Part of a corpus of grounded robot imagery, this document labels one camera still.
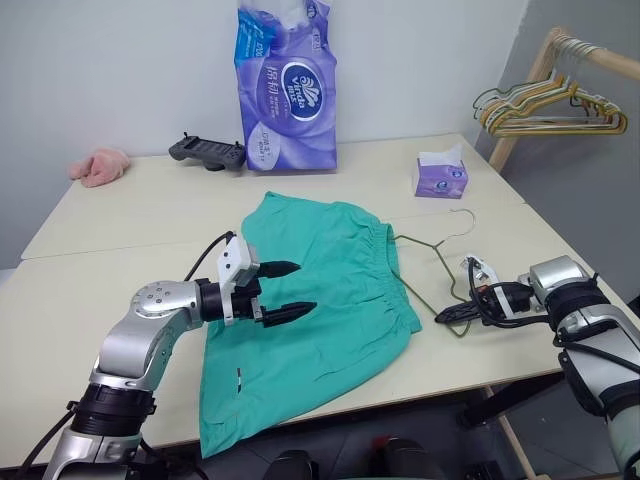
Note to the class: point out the bunch of hangers on rack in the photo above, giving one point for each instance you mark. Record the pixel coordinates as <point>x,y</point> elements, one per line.
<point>625,122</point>

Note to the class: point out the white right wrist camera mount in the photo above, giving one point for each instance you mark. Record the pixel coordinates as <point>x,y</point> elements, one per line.
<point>482,270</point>

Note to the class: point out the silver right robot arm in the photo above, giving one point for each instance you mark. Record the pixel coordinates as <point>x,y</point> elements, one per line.
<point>595,310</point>

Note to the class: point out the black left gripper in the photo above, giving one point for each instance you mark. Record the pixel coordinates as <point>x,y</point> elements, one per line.
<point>247,305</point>

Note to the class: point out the green shorts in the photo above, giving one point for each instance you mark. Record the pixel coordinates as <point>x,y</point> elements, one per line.
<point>310,310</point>

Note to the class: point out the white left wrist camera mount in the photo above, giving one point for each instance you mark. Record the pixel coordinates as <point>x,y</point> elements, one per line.
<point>235,257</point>

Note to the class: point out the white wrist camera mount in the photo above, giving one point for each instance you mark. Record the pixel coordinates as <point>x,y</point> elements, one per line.
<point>482,270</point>
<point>235,257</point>

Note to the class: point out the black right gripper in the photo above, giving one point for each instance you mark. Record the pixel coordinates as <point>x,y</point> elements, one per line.
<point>481,305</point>

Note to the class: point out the purple tissue pack bag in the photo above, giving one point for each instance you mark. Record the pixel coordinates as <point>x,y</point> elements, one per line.
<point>290,100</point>

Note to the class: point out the black handheld controller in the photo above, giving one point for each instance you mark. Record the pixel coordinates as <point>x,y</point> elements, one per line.
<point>207,152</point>

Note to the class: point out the black table leg brace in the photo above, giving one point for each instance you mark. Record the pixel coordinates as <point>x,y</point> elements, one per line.
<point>505,400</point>

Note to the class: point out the dark rounded shape red spot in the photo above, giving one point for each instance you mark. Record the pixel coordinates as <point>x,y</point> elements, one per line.
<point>405,460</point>

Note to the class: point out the small purple tissue box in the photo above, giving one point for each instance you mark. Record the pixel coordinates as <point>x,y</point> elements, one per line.
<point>440,177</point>

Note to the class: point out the pink plush cloth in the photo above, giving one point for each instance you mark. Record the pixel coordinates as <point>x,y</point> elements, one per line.
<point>100,165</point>

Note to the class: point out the wooden clothes rack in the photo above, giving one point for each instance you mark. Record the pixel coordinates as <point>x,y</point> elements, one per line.
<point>530,75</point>

